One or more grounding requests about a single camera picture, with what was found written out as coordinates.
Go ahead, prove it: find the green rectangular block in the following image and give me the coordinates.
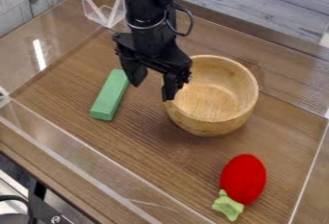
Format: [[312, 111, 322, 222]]
[[89, 69, 129, 121]]

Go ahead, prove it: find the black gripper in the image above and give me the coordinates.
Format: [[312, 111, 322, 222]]
[[113, 22, 191, 101]]

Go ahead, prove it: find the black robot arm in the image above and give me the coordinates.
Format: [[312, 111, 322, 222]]
[[113, 0, 193, 101]]

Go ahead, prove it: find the black cable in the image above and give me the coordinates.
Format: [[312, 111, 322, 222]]
[[0, 194, 33, 224]]

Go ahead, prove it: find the wooden bowl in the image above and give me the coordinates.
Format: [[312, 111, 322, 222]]
[[164, 55, 259, 137]]

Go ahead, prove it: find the red plush tomato toy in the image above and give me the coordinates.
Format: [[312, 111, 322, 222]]
[[212, 154, 267, 222]]

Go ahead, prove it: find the black table frame bracket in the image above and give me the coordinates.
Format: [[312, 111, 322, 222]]
[[28, 182, 74, 224]]

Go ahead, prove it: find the clear acrylic tray wall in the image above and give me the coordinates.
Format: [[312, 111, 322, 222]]
[[0, 87, 213, 224]]

